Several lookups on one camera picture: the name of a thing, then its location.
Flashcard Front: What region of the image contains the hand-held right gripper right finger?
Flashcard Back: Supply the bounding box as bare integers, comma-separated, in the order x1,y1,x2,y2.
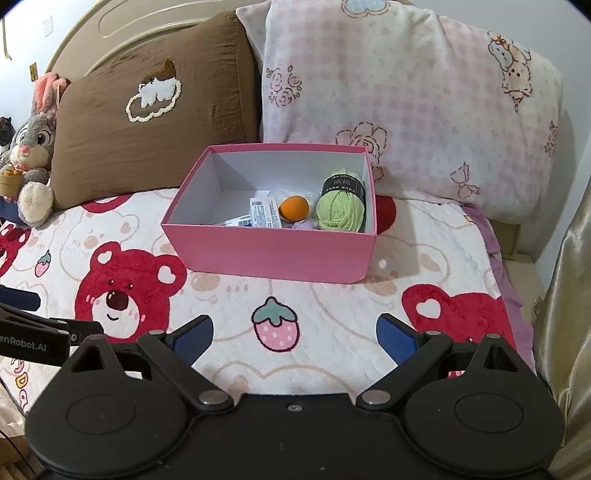
355,314,533,412

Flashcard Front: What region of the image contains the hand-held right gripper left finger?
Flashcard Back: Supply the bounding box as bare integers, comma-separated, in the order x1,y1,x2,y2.
62,315,235,414

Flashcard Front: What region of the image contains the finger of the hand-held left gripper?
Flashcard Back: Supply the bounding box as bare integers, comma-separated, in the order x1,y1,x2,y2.
0,285,42,311
0,302,106,345

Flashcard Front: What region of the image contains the pink cardboard box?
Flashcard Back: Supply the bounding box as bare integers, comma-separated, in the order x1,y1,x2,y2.
161,143,379,284

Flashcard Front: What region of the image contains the blue wet wipes pack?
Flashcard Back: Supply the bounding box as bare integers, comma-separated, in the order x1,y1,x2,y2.
231,196,283,230

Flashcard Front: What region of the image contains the orange egg-shaped sponge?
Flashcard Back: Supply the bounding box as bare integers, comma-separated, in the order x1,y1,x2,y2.
278,195,310,223

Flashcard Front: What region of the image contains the bear printed blanket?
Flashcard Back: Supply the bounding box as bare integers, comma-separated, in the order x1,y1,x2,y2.
0,187,519,416

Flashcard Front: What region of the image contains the purple bed sheet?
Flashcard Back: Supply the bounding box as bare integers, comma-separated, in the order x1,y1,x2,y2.
462,205,539,376

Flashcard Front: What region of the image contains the green yarn ball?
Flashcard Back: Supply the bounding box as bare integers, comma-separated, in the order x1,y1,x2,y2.
315,171,369,233

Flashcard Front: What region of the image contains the grey bunny plush toy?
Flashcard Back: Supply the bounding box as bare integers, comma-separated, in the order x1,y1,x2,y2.
0,71,71,228

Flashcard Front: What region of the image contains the black plush toy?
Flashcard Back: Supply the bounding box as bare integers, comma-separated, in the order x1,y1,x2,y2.
0,115,13,160

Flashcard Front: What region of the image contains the gold satin cloth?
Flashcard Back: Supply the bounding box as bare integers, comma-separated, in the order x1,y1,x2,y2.
531,182,591,467

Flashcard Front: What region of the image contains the brown pillow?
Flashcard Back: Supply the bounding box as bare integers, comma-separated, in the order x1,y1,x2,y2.
48,11,262,209

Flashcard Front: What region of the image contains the pink checked pillow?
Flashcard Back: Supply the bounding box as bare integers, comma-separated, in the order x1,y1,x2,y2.
235,0,565,225

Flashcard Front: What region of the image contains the beige bed headboard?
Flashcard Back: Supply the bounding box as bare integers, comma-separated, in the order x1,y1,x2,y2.
46,0,416,77

